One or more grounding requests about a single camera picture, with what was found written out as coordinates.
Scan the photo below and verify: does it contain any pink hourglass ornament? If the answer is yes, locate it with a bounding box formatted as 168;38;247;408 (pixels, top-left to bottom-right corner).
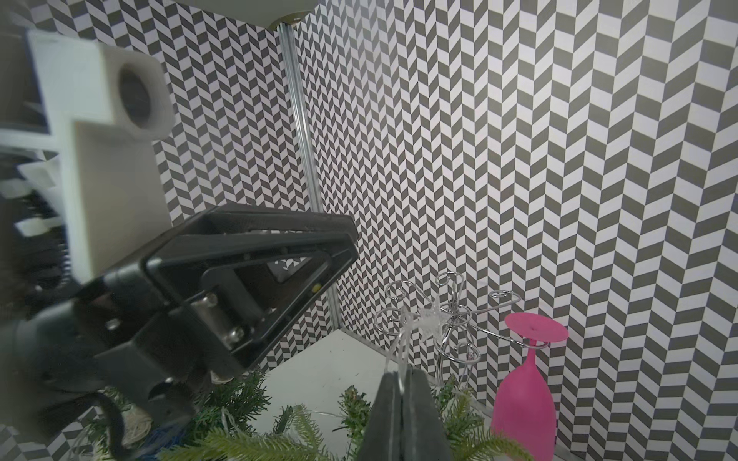
491;312;569;460

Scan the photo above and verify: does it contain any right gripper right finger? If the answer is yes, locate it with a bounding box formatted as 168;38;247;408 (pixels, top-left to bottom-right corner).
402;368;453;461

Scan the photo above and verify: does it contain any chrome jewelry stand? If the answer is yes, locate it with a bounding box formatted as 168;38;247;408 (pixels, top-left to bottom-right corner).
374;271;553;387

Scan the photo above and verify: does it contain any light green fern tree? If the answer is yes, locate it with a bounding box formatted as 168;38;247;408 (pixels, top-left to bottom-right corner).
104;372;532;460

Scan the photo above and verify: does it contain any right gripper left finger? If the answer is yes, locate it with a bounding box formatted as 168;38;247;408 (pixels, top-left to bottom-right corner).
357;372;403;461

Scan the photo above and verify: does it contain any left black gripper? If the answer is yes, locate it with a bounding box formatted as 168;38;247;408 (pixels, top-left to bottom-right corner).
1;204;359;440

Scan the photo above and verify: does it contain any rattan ball string light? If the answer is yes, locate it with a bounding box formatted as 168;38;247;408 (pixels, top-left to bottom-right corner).
121;405;173;456

